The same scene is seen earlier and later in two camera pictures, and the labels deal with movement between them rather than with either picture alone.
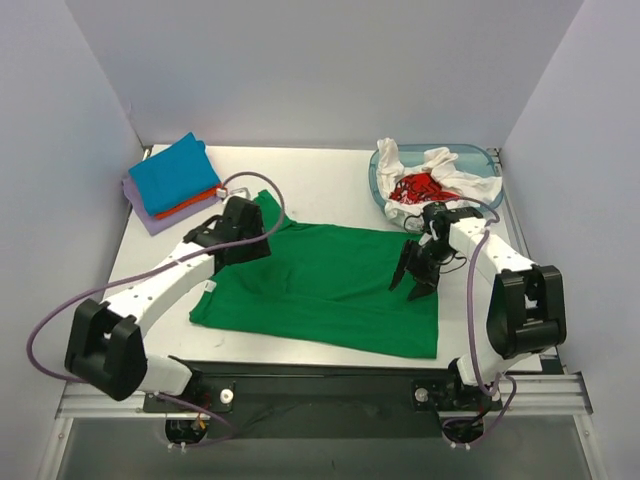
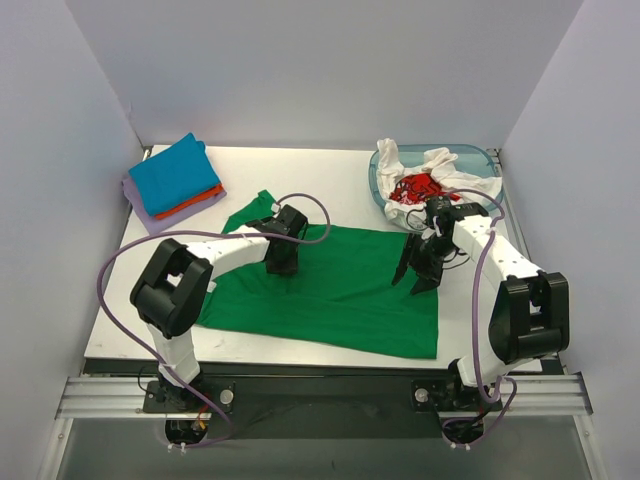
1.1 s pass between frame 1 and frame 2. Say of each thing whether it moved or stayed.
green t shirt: stayed
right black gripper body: stayed
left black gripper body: moved
